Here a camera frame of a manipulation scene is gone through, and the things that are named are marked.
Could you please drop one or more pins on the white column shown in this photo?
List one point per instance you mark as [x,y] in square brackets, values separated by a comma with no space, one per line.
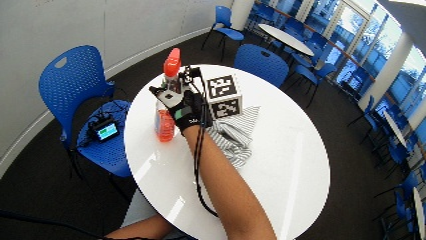
[241,13]

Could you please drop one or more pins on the black glove camera mount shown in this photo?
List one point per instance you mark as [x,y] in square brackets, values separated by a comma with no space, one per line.
[192,74]

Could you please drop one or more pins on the row of blue chairs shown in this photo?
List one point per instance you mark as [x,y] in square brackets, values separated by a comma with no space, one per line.
[400,156]

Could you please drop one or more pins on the window wall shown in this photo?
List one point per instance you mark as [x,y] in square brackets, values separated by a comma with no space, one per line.
[377,40]

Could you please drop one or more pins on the wooden handrail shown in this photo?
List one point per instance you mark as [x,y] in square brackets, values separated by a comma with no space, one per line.
[320,36]

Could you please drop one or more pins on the round white background table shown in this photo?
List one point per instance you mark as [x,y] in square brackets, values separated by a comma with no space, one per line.
[420,213]
[287,38]
[395,128]

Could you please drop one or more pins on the spray bottle with orange liquid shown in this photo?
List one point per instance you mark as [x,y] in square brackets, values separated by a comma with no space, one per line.
[172,65]

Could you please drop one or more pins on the black device with screen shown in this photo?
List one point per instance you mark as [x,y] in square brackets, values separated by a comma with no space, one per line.
[106,130]

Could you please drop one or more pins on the grey striped cloth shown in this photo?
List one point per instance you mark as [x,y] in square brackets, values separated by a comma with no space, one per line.
[237,136]

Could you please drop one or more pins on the blue perforated chair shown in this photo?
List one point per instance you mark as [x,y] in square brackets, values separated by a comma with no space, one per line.
[311,73]
[71,80]
[227,25]
[260,63]

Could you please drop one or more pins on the person's grey trousers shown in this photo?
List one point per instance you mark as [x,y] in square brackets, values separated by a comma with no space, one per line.
[138,208]

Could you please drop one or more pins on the white marker cube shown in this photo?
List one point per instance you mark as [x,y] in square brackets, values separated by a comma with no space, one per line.
[224,96]

